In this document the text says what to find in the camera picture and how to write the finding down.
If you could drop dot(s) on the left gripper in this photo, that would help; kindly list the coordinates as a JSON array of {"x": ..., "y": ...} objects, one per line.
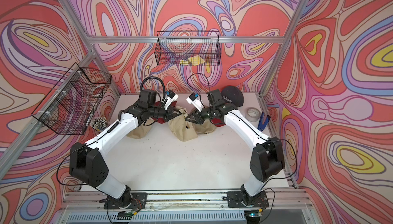
[{"x": 169, "y": 114}]

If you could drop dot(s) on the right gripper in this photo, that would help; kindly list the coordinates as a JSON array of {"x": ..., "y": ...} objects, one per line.
[{"x": 197, "y": 116}]

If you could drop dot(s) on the dark red cap front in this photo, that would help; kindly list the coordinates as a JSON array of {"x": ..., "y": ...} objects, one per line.
[{"x": 158, "y": 104}]

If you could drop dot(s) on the beige cap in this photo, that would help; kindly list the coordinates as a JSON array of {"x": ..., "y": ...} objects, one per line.
[
  {"x": 205, "y": 128},
  {"x": 141, "y": 131},
  {"x": 180, "y": 128}
]

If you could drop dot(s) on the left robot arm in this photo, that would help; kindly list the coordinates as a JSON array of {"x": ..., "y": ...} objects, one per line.
[{"x": 87, "y": 161}]

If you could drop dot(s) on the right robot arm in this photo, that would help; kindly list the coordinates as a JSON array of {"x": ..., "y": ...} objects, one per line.
[{"x": 267, "y": 157}]

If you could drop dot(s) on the red Colorado cap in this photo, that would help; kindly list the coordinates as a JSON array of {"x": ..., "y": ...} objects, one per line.
[{"x": 218, "y": 122}]

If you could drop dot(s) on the grey Colorado cap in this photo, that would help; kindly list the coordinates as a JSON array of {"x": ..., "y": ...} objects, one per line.
[{"x": 232, "y": 94}]

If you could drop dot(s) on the clear tape roll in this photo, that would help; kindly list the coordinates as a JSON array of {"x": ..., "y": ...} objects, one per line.
[{"x": 252, "y": 114}]

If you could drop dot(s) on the cup of pencils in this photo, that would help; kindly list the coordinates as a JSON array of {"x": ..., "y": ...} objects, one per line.
[{"x": 99, "y": 123}]

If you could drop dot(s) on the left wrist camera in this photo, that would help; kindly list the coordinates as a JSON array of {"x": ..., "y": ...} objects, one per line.
[{"x": 170, "y": 98}]

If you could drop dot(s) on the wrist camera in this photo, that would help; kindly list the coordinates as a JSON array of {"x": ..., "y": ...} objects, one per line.
[
  {"x": 170, "y": 98},
  {"x": 195, "y": 100}
]

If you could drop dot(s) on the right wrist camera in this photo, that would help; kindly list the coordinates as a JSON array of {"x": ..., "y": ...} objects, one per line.
[{"x": 195, "y": 100}]

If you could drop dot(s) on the black wire basket back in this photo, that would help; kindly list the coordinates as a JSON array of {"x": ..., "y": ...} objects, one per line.
[{"x": 173, "y": 46}]

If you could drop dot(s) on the black wire basket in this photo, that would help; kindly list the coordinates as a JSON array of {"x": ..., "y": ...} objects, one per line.
[
  {"x": 173, "y": 46},
  {"x": 73, "y": 100}
]

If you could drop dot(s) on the black wire basket left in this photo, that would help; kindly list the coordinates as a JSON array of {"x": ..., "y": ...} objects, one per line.
[{"x": 73, "y": 100}]

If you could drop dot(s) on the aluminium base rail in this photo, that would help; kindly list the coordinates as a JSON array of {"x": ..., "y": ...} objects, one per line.
[{"x": 278, "y": 206}]

